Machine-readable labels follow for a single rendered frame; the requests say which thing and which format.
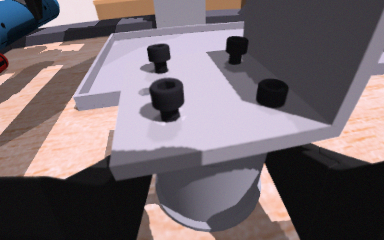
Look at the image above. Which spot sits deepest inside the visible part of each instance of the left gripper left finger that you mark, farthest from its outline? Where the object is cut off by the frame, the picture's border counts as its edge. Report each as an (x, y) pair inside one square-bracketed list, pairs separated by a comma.
[(88, 205)]

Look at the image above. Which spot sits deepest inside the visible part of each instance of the blue electric screwdriver barrel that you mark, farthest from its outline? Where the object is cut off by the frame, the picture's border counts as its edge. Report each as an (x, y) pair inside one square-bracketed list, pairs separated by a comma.
[(16, 20)]

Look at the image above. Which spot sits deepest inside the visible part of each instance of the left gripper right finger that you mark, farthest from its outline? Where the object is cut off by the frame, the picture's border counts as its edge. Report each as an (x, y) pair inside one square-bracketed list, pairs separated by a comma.
[(329, 195)]

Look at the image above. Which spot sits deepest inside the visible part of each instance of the grey metal l-shaped bracket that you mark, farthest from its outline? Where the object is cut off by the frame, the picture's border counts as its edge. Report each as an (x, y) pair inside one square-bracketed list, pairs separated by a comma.
[(324, 50)]

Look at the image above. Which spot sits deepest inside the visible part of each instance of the black screw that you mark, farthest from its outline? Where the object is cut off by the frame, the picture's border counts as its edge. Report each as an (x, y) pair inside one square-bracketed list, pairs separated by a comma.
[(159, 54), (272, 93), (167, 96), (236, 46)]

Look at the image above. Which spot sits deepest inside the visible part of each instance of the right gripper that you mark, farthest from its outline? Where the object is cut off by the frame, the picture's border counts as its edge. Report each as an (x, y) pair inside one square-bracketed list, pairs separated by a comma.
[(35, 6)]

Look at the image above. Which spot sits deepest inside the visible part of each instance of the red screwdriver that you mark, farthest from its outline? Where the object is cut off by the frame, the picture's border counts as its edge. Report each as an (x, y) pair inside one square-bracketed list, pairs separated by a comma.
[(3, 63)]

